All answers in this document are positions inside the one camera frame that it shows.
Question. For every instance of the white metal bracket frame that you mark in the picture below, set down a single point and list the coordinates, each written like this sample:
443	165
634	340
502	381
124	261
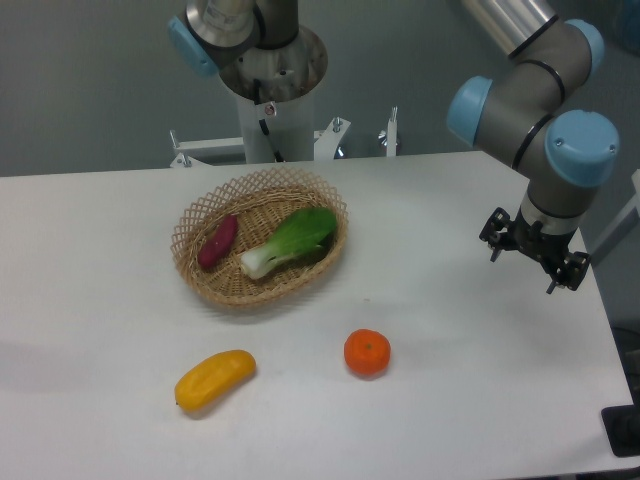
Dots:
265	145

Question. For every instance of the orange tangerine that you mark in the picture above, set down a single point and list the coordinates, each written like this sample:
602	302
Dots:
367	352

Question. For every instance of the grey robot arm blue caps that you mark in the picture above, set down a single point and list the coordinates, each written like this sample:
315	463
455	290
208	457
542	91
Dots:
565	155

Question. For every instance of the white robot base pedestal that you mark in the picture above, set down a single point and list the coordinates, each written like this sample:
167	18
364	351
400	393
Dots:
278	85

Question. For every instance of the green bok choy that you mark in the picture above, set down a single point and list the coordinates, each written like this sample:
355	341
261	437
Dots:
300	234

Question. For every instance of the woven wicker basket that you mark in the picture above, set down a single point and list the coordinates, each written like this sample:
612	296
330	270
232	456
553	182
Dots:
260	201

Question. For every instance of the yellow mango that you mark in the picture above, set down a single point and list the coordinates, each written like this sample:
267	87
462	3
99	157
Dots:
212	378

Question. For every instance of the purple sweet potato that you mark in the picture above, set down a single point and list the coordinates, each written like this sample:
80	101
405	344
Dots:
219	244

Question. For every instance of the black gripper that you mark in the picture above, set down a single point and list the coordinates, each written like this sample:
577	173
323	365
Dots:
566	269

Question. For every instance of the black device at table edge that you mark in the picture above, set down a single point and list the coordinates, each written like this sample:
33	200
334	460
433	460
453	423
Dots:
622	429

